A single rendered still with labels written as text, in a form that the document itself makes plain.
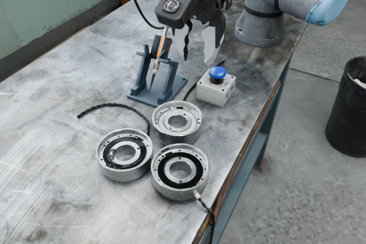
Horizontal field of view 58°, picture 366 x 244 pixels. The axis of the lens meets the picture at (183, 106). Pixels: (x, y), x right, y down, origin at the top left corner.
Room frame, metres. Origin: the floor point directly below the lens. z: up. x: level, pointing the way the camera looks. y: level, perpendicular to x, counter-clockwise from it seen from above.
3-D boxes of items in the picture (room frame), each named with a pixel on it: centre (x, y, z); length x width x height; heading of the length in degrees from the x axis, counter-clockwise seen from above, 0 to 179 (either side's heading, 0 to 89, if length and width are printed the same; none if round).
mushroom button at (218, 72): (0.61, -0.08, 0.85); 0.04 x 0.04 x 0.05
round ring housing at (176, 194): (0.36, 0.00, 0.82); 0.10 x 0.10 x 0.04
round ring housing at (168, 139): (0.49, 0.01, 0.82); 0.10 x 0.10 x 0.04
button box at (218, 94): (0.62, -0.08, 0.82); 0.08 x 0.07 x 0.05; 153
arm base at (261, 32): (0.91, -0.23, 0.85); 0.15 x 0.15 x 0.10
